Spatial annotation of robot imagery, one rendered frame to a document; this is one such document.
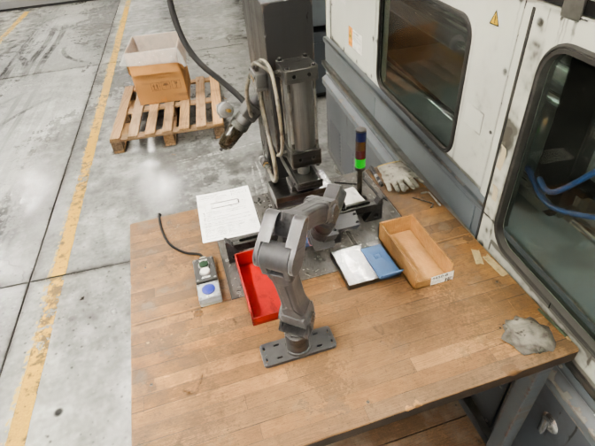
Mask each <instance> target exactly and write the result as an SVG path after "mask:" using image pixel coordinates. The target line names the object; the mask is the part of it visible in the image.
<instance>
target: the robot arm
mask: <svg viewBox="0 0 595 446"><path fill-rule="evenodd" d="M346 195H347V193H346V191H345V190H344V189H343V188H342V186H341V185H337V184H333V183H328V186H327V187H326V190H325V193H324V195H323V196H315V195H310V196H307V197H306V198H305V199H304V201H303V203H302V204H300V205H298V206H296V207H294V208H291V209H288V210H281V211H280V210H276V209H272V208H268V209H266V211H265V213H264V217H263V219H262V223H261V226H260V229H259V234H258V238H257V241H256V243H255V247H254V250H253V254H252V262H253V264H254V265H255V266H257V267H259V268H260V270H261V272H262V273H263V274H266V275H267V277H268V278H269V279H270V280H271V281H272V282H273V284H274V286H275V289H276V291H277V294H278V296H279V298H280V301H281V306H280V309H279V314H278V319H280V321H279V327H278V329H279V331H281V332H284V335H285V338H282V339H280V340H276V341H273V342H268V343H265V344H262V345H260V346H259V349H260V353H261V356H262V359H263V363H264V367H265V368H271V367H275V366H278V365H282V364H286V363H289V362H291V361H294V360H298V359H300V358H305V357H309V356H311V355H314V354H318V353H321V352H323V351H326V350H332V349H334V348H335V347H336V340H335V338H334V336H333V334H332V332H331V330H330V327H329V326H325V327H319V328H315V329H313V325H314V320H315V311H314V305H313V300H310V299H309V298H308V296H307V295H306V294H305V291H304V288H303V285H302V281H301V279H300V275H299V272H300V270H301V268H302V265H303V262H304V256H305V243H306V237H307V239H308V242H309V245H310V246H313V251H314V252H316V251H320V250H325V249H330V248H334V247H335V245H336V244H335V241H334V240H335V239H336V237H337V236H338V234H339V233H338V230H339V231H340V232H344V231H351V230H353V229H357V228H358V227H359V225H360V223H359V218H358V215H357V213H356V211H351V212H347V213H343V214H339V213H340V212H341V210H342V207H343V204H344V200H345V198H346ZM273 230H274V233H275V234H276V235H278V236H281V237H285V238H287V241H286V243H285V242H277V241H274V240H271V239H272V233H273ZM327 332H328V333H327ZM263 350H264V351H263ZM267 361H268V362H267Z"/></svg>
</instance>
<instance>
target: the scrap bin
mask: <svg viewBox="0 0 595 446"><path fill-rule="evenodd" d="M252 254H253V250H247V251H244V252H240V253H236V254H234V255H235V260H236V267H237V270H238V273H239V277H240V280H241V283H242V286H243V292H244V295H245V299H246V302H247V305H248V309H249V312H250V315H251V321H252V325H253V326H257V325H259V324H263V323H266V322H269V321H272V320H276V319H278V314H279V309H280V306H281V301H280V298H279V296H278V294H277V291H276V289H275V286H274V284H273V282H272V281H271V280H270V279H269V278H268V277H267V275H266V274H263V273H262V272H261V270H260V268H259V267H257V266H255V265H254V264H253V262H252Z"/></svg>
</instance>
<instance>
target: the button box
mask: <svg viewBox="0 0 595 446"><path fill-rule="evenodd" d="M160 216H161V213H158V223H159V227H160V231H161V233H162V235H163V237H164V239H165V240H166V242H167V244H168V245H169V246H171V247H172V248H173V249H175V250H178V251H180V252H181V253H184V254H189V255H199V256H200V257H201V258H200V259H197V260H193V261H192V263H193V268H194V274H195V279H196V284H197V285H200V284H203V283H207V282H210V281H216V280H219V279H218V275H217V271H216V267H215V263H214V259H213V256H210V257H204V256H203V255H202V254H201V253H198V252H187V251H185V250H181V249H179V248H177V247H175V246H173V244H171V243H170V242H169V241H168V240H167V238H166V236H165V233H164V230H163V227H162V224H161V220H160ZM203 260H205V261H207V262H208V266H207V267H208V268H209V269H210V272H209V273H208V274H201V273H200V270H201V269H202V268H201V267H199V263H200V262H201V261H203Z"/></svg>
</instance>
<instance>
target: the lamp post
mask: <svg viewBox="0 0 595 446"><path fill-rule="evenodd" d="M366 131H367V129H366V128H365V127H357V128H356V129H355V132H356V133H359V134H363V133H365V132H366ZM354 169H355V171H357V191H358V193H359V194H360V195H361V196H362V197H363V198H364V199H365V200H367V197H366V196H365V195H362V176H363V171H365V170H366V167H364V168H356V167H355V166H354Z"/></svg>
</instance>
